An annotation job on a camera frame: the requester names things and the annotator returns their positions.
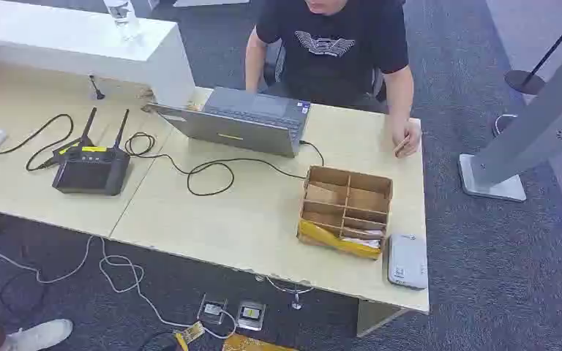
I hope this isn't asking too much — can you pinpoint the grey laptop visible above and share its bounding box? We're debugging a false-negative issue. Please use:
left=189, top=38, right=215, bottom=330
left=146, top=86, right=312, bottom=159

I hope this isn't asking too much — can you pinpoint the yellow packet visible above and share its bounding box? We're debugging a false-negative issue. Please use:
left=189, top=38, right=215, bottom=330
left=298, top=220, right=383, bottom=260

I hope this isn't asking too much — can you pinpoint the black laptop power cable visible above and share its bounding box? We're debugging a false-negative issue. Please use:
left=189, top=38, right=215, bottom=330
left=124, top=132, right=326, bottom=197

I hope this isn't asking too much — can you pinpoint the yellow flat sheet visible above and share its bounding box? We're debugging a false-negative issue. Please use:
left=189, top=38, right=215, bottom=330
left=222, top=333, right=299, bottom=351

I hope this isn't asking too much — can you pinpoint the white shoe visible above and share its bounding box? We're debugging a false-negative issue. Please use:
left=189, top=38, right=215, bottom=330
left=0, top=318, right=75, bottom=351

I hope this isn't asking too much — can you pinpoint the small yellow circuit board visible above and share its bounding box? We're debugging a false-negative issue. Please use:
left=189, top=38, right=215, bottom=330
left=173, top=320, right=206, bottom=346

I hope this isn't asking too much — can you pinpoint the thin black floor cable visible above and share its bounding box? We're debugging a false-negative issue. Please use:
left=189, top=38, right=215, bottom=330
left=0, top=270, right=48, bottom=312

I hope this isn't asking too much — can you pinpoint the white floor cable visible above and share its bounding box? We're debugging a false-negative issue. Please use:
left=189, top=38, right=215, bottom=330
left=0, top=224, right=239, bottom=341

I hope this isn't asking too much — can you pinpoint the grey stand with base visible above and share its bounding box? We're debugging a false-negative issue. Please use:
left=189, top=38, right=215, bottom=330
left=457, top=21, right=562, bottom=203

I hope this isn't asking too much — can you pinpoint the thin cable under desk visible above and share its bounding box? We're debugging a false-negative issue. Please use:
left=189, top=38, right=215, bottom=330
left=255, top=275, right=315, bottom=312

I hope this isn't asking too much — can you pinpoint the white raised counter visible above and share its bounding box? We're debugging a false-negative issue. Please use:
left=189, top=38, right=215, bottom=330
left=0, top=0, right=196, bottom=108

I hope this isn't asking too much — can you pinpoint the black stanchion post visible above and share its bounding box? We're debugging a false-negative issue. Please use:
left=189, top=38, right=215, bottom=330
left=503, top=0, right=562, bottom=97

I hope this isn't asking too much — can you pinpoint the black controller with antennas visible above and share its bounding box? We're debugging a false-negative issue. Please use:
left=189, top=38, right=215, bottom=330
left=51, top=107, right=132, bottom=197

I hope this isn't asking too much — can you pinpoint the white ring cable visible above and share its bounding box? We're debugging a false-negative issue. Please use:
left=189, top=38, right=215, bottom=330
left=492, top=113, right=519, bottom=138

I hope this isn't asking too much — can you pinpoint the grey office chair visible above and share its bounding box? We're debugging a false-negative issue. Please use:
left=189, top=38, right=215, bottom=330
left=263, top=39, right=389, bottom=104

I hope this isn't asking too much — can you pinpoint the clear water bottle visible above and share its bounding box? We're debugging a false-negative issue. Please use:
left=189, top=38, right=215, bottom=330
left=103, top=0, right=142, bottom=42

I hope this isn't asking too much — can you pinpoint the pale desk leg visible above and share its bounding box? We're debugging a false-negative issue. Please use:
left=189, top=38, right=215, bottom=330
left=356, top=298, right=410, bottom=339

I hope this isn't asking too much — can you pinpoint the pale grey box device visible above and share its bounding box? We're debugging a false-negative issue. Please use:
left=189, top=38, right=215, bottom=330
left=387, top=233, right=429, bottom=290

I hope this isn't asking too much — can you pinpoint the wooden divided card box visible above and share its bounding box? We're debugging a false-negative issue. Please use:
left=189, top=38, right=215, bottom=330
left=296, top=165, right=394, bottom=261

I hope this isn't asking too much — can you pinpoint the person's left hand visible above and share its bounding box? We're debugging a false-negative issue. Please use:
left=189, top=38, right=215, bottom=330
left=389, top=117, right=424, bottom=159

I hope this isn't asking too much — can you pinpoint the person in black shirt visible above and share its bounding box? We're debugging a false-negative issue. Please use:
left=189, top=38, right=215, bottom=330
left=244, top=0, right=424, bottom=159

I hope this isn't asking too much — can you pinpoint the black controller cable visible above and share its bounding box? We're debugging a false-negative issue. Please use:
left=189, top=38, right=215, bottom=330
left=0, top=113, right=75, bottom=173

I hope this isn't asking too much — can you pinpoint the clear floor socket box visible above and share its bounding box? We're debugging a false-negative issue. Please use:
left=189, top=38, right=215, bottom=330
left=196, top=293, right=229, bottom=325
left=236, top=299, right=267, bottom=332

